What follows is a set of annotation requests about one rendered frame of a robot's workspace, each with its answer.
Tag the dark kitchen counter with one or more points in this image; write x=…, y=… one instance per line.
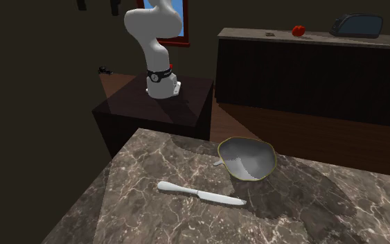
x=309, y=77

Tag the white table knife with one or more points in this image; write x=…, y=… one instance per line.
x=198, y=193

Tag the grey bowl with yellow rim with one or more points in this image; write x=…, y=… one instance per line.
x=247, y=159

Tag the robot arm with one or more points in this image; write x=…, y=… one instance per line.
x=154, y=44

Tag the dark robot stand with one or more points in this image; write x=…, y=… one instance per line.
x=154, y=108

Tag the black toaster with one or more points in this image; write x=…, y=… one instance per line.
x=356, y=26

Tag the small black object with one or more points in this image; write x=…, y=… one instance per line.
x=104, y=70

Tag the red framed window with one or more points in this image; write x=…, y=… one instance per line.
x=181, y=37

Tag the small grey utensil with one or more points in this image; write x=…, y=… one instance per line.
x=217, y=163

